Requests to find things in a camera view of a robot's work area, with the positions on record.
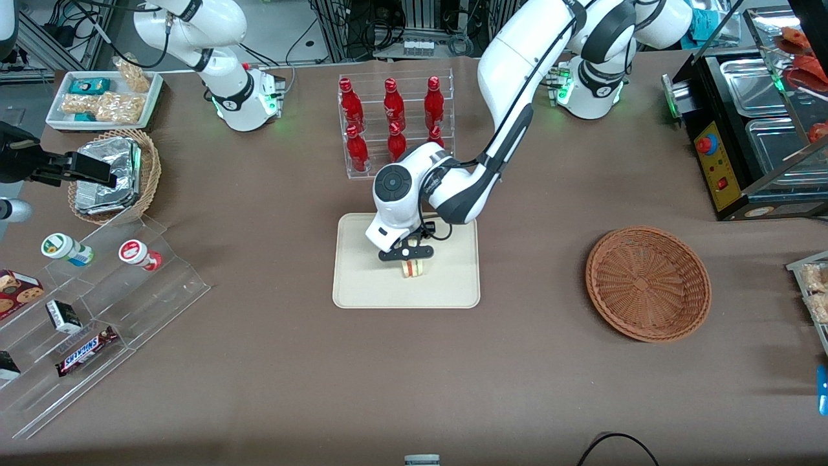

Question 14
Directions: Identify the Snickers chocolate bar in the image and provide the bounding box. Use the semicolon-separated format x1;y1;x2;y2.
54;325;120;379

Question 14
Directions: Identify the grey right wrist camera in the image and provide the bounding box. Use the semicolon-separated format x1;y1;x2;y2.
0;197;34;225

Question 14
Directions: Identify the aluminium foil container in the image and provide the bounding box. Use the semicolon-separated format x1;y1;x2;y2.
74;137;142;216

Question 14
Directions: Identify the clear acrylic stepped shelf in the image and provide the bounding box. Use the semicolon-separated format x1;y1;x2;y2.
0;213;212;441

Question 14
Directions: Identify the peanut snack bag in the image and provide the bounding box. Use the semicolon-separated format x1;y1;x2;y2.
95;91;145;124
113;54;151;93
61;93;98;117

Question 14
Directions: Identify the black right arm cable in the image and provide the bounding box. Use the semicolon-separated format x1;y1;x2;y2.
133;8;174;70

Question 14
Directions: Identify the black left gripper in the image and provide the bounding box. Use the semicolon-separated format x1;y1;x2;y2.
378;231;436;276

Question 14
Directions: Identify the red lid yogurt cup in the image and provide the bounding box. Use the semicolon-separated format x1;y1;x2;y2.
118;239;163;272

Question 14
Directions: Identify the clear acrylic bottle rack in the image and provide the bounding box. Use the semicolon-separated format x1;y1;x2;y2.
337;67;455;181

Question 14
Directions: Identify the black white small carton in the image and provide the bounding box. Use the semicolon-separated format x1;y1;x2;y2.
45;299;83;336

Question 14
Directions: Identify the cream plastic tray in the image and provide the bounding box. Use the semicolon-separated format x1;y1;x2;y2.
332;212;481;309

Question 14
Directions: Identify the black yellow food warmer cabinet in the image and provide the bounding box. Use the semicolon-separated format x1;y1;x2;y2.
660;5;828;223

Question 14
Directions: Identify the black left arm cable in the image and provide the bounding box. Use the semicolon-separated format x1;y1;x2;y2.
414;0;583;242

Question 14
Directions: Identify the black loose cable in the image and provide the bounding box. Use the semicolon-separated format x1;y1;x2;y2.
575;432;661;466

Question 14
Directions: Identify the white snack tray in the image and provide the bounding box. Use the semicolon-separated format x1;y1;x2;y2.
45;69;164;133

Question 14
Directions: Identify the light wicker basket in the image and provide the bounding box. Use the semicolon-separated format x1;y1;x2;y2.
67;128;163;227

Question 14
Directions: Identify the teal cloth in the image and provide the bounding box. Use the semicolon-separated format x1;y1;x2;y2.
688;0;732;40

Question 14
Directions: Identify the grey snack rack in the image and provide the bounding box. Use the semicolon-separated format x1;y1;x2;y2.
785;251;828;357

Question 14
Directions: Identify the green lid yogurt cup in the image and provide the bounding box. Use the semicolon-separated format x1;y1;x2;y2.
40;232;95;268

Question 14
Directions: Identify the teal snack box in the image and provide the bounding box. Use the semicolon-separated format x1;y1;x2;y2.
69;77;111;96

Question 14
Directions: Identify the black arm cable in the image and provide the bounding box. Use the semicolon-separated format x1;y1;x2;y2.
414;0;583;242
133;8;174;70

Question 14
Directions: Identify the metal warmer pan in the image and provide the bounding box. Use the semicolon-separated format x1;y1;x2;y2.
746;118;828;196
719;58;778;118

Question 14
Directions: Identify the red cookie box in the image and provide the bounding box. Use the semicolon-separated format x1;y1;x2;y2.
0;268;45;322

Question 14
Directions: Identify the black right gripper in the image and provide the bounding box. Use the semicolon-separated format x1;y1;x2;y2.
0;122;119;189

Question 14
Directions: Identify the brown wicker basket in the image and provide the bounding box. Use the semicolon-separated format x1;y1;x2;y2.
585;225;712;343

